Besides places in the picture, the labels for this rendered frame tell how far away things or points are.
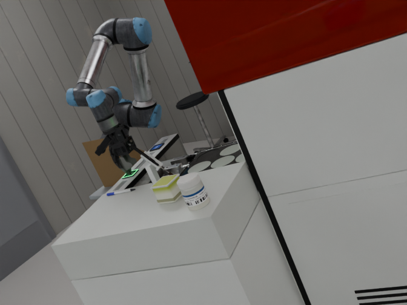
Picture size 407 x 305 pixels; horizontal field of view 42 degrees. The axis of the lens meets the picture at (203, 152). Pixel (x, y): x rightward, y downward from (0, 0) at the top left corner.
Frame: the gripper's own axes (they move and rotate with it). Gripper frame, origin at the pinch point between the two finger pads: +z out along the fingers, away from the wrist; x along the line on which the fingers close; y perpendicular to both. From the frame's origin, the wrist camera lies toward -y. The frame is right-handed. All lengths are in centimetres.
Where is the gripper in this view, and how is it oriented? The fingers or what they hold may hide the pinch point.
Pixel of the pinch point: (127, 172)
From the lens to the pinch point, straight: 219.7
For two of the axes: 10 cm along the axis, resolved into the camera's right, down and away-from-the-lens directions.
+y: 8.6, -2.1, -4.7
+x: 3.5, -4.3, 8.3
